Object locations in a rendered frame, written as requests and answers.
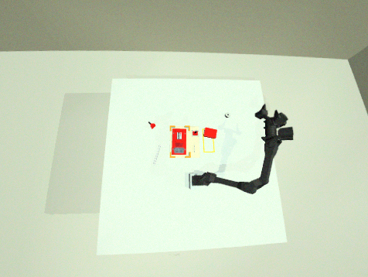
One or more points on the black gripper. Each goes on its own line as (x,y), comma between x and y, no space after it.
(262,113)

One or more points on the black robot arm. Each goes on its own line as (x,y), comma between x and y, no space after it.
(272,141)

